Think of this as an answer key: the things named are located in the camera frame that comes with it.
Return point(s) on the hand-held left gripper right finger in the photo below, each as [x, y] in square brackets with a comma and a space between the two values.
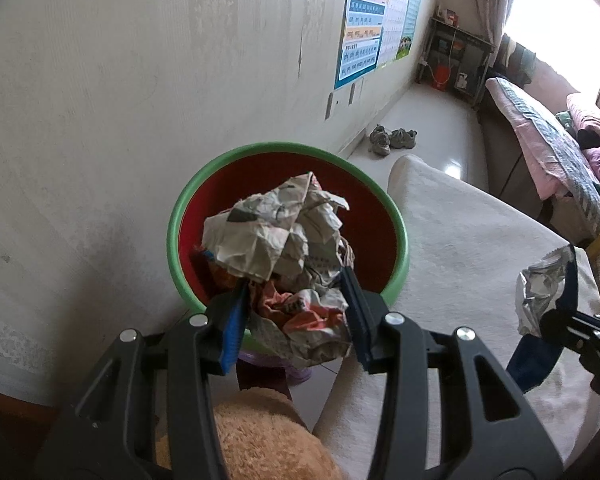
[357, 320]

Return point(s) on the window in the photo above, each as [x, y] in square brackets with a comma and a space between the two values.
[555, 20]

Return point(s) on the green-bordered wall poster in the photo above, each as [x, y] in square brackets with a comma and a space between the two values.
[410, 20]

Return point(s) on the pink pillow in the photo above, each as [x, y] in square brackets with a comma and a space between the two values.
[590, 112]

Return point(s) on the pink bed sheet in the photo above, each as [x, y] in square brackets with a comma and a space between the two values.
[525, 130]

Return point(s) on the pink patterned curtain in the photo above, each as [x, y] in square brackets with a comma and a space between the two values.
[492, 0]

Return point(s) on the dark hanging clothes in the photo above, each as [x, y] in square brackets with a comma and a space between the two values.
[517, 60]

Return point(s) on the white towel mat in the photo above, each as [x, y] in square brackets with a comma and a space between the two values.
[455, 260]

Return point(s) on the pale chart wall poster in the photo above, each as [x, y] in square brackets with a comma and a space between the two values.
[395, 20]

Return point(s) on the red bucket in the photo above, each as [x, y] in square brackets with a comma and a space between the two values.
[441, 76]

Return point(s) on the tan plush toy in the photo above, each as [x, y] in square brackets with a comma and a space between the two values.
[260, 435]

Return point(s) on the blue foil snack bag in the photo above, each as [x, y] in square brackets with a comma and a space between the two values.
[540, 290]

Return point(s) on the newspaper ball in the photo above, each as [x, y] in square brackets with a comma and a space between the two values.
[280, 240]

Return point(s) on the metal shelf rack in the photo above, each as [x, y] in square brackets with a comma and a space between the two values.
[460, 45]

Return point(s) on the patchwork quilt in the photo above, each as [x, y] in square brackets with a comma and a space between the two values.
[565, 160]

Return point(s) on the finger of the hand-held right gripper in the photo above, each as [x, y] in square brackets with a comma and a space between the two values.
[567, 285]

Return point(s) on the white wall socket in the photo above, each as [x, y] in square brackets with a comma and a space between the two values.
[328, 106]
[356, 93]

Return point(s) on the green and red plastic basin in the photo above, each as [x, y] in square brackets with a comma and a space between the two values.
[370, 240]

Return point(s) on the small white box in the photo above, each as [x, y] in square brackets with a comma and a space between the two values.
[461, 82]

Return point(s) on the large blue-bordered wall poster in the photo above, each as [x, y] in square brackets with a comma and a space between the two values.
[362, 35]

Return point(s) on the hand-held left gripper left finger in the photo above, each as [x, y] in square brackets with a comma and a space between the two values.
[232, 325]

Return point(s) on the grey sneaker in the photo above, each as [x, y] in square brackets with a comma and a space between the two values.
[380, 140]
[403, 138]

